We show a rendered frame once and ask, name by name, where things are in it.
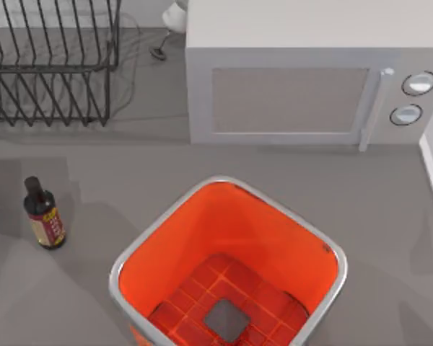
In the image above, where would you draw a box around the orange bin with grey rim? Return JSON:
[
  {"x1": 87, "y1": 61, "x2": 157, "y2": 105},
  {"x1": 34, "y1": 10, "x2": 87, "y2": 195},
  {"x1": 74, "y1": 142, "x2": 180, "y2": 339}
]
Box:
[{"x1": 108, "y1": 174, "x2": 349, "y2": 346}]

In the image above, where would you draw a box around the microwave door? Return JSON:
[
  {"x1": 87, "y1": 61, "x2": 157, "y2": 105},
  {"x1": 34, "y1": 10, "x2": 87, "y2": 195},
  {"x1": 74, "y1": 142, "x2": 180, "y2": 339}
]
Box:
[{"x1": 185, "y1": 48, "x2": 390, "y2": 146}]

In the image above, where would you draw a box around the pale microwave oven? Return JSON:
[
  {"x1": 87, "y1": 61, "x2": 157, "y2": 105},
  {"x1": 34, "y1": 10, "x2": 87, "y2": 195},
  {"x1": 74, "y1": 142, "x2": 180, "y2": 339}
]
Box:
[{"x1": 185, "y1": 0, "x2": 433, "y2": 147}]

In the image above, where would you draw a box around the white lamp with dark base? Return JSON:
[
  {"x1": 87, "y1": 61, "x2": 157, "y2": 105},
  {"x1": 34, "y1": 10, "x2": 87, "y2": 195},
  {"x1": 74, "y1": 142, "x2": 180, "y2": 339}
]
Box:
[{"x1": 149, "y1": 0, "x2": 189, "y2": 61}]

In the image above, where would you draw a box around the dark brown labelled bottle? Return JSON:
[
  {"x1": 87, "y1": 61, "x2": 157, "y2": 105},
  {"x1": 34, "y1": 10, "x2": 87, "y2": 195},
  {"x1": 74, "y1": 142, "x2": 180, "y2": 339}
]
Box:
[{"x1": 23, "y1": 176, "x2": 67, "y2": 250}]

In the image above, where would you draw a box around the microwave knob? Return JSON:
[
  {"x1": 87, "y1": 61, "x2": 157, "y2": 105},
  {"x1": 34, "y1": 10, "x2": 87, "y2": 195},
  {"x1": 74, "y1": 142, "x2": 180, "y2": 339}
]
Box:
[
  {"x1": 401, "y1": 71, "x2": 433, "y2": 97},
  {"x1": 389, "y1": 104, "x2": 424, "y2": 126}
]

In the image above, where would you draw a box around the microwave door handle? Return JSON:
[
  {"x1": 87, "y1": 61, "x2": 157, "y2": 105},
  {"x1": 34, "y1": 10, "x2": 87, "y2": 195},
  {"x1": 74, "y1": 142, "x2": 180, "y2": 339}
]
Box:
[{"x1": 358, "y1": 67, "x2": 395, "y2": 152}]

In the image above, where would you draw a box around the dark wire dish rack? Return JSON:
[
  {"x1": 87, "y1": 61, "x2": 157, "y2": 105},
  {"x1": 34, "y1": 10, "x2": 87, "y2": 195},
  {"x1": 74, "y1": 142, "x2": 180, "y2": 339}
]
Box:
[{"x1": 0, "y1": 0, "x2": 123, "y2": 127}]

